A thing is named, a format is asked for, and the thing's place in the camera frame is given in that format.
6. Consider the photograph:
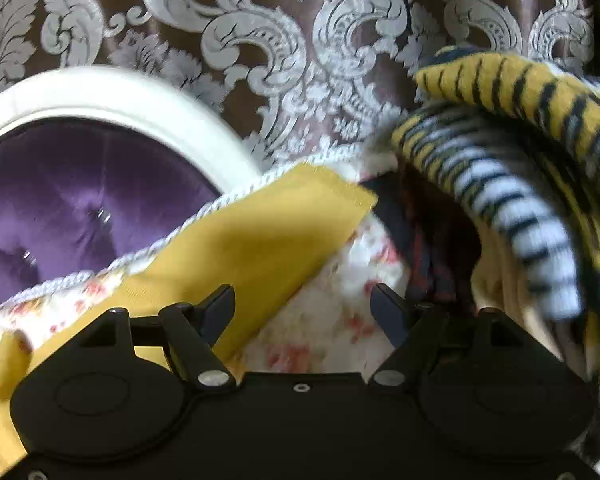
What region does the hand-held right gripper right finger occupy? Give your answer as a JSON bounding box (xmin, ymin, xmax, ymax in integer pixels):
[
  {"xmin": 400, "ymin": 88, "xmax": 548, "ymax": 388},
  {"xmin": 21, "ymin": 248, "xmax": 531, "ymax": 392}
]
[{"xmin": 369, "ymin": 282, "xmax": 527, "ymax": 390}]

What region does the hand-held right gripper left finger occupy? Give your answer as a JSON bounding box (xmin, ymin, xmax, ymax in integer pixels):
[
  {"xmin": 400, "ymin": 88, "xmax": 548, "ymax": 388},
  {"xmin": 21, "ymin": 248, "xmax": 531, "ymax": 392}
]
[{"xmin": 77, "ymin": 284, "xmax": 237, "ymax": 392}]

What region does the mustard yellow cloth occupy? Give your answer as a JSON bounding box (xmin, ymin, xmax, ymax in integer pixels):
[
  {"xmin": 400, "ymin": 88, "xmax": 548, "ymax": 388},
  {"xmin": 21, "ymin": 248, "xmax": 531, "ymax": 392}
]
[{"xmin": 0, "ymin": 162, "xmax": 379, "ymax": 479}]

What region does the floral bedspread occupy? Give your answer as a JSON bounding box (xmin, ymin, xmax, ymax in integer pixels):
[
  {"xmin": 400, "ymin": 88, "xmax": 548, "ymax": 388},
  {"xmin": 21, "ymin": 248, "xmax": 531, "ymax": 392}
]
[{"xmin": 0, "ymin": 152, "xmax": 417, "ymax": 377}]

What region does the dark plaid cloth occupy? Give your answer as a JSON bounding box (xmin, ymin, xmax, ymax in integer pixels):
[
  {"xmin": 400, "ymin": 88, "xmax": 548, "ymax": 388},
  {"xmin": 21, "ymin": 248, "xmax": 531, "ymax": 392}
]
[{"xmin": 367, "ymin": 164, "xmax": 483, "ymax": 307}]

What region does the cream cloth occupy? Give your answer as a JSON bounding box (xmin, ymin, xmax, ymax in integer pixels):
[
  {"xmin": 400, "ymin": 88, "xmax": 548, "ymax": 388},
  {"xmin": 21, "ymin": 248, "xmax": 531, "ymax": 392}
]
[{"xmin": 467, "ymin": 227, "xmax": 551, "ymax": 333}]

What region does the yellow black striped knit garment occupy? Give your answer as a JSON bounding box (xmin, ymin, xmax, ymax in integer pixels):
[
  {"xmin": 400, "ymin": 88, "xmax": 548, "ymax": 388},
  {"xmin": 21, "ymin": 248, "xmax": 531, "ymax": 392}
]
[{"xmin": 389, "ymin": 45, "xmax": 600, "ymax": 463}]

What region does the brown damask curtain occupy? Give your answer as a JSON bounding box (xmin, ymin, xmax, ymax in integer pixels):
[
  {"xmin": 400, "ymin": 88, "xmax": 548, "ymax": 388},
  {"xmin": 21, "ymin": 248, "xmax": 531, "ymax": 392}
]
[{"xmin": 0, "ymin": 0, "xmax": 600, "ymax": 177}]

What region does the purple tufted headboard white frame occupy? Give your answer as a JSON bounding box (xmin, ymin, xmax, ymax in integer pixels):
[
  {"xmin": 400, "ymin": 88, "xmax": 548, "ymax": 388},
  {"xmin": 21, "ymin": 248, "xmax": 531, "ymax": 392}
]
[{"xmin": 0, "ymin": 65, "xmax": 262, "ymax": 317}]

